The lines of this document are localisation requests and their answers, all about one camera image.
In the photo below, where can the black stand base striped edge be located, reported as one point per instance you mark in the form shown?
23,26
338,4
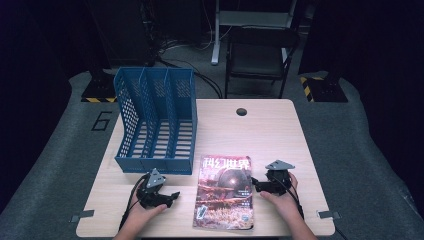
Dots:
325,90
100,91

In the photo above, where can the person's left hand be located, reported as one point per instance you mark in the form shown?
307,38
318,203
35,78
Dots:
141,218

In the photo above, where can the blue plastic file rack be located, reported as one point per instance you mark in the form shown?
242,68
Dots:
156,116

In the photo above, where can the white metal desk frame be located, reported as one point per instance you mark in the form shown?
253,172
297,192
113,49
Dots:
216,40

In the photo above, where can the black folding chair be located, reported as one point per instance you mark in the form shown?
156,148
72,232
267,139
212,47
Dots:
258,60

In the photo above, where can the red cover magazine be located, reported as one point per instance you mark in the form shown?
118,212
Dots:
222,203

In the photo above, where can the person's right hand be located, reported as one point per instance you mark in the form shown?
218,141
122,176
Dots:
286,205

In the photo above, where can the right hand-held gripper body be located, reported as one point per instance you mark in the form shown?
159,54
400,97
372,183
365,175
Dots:
277,181

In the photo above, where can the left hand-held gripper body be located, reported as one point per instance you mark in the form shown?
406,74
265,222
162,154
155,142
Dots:
150,195

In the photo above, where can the dark equipment cabinet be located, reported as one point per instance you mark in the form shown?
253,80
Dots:
123,33

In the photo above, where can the grey metal table bracket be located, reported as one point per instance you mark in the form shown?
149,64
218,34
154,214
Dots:
82,215
328,214

